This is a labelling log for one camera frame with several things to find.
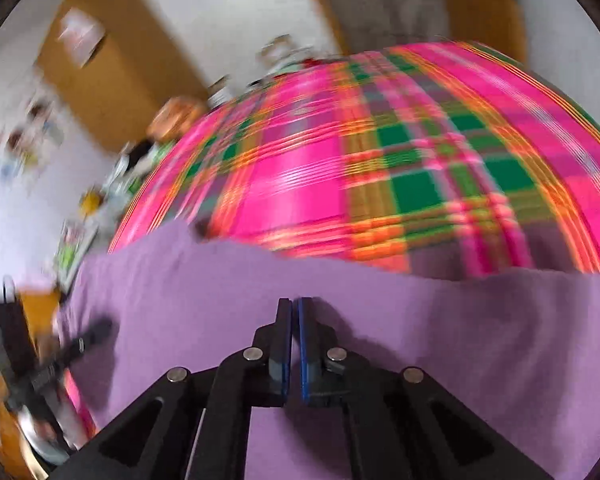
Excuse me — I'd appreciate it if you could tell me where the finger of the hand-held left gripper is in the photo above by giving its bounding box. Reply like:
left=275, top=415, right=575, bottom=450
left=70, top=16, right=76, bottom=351
left=67, top=319, right=113, bottom=358

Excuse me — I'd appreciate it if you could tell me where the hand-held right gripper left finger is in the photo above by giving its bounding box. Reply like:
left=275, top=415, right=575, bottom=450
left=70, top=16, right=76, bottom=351
left=50, top=298, right=293, bottom=480

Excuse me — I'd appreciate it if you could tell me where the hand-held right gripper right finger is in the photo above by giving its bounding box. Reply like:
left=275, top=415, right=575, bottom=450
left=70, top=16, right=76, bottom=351
left=292, top=297, right=553, bottom=480

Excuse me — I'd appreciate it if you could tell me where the wooden headboard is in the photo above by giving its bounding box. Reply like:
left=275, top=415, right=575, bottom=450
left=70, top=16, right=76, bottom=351
left=0, top=285, right=63, bottom=476

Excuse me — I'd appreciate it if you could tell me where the folding table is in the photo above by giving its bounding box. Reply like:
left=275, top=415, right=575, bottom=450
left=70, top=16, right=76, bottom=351
left=102, top=142, right=173, bottom=211

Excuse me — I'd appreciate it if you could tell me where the pink green plaid bed sheet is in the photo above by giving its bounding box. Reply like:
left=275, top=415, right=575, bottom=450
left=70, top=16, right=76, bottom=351
left=65, top=40, right=600, bottom=436

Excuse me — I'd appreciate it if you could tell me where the bag of oranges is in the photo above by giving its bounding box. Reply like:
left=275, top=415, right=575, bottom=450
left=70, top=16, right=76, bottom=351
left=147, top=96, right=208, bottom=143

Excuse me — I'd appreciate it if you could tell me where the wooden wardrobe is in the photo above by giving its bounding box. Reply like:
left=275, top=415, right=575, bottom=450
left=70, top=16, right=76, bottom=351
left=35, top=0, right=211, bottom=153

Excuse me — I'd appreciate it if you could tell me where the wardrobe poster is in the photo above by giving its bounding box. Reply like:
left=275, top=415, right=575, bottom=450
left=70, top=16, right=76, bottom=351
left=57, top=7, right=106, bottom=68

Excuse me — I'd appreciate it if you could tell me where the clear plastic sheet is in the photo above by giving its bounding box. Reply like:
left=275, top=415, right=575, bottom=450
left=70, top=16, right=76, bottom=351
left=305, top=0, right=451, bottom=56

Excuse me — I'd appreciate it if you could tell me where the wooden door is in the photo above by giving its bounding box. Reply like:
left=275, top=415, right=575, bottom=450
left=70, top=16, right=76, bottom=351
left=430, top=0, right=528, bottom=66

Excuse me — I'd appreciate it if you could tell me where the cartoon wall sticker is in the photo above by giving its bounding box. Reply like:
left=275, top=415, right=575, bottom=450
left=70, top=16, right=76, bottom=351
left=0, top=87, right=66, bottom=186

